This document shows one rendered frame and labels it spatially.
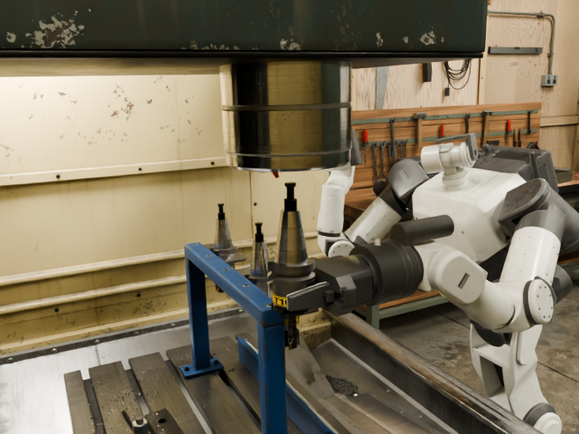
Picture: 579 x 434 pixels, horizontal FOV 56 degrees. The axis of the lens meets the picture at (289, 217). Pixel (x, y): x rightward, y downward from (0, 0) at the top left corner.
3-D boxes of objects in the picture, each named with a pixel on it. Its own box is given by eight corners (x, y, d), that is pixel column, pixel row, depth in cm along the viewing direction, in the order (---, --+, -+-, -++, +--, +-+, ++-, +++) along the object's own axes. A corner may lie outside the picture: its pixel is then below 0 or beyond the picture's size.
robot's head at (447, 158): (437, 173, 138) (426, 142, 135) (476, 168, 132) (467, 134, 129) (428, 186, 134) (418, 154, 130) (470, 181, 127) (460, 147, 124)
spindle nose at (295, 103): (210, 161, 73) (204, 68, 71) (318, 152, 79) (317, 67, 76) (247, 176, 59) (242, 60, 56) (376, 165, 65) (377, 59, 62)
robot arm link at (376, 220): (343, 267, 165) (394, 212, 163) (352, 282, 152) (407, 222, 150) (315, 244, 162) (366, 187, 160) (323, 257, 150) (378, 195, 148)
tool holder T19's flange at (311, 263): (260, 275, 74) (259, 257, 73) (299, 269, 77) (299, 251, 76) (282, 288, 68) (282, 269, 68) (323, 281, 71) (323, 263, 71)
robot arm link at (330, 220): (318, 190, 157) (311, 255, 161) (324, 197, 147) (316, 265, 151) (353, 193, 158) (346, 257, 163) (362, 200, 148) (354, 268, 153)
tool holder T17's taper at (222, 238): (210, 246, 128) (208, 218, 126) (227, 243, 130) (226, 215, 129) (218, 251, 124) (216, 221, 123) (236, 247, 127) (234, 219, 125)
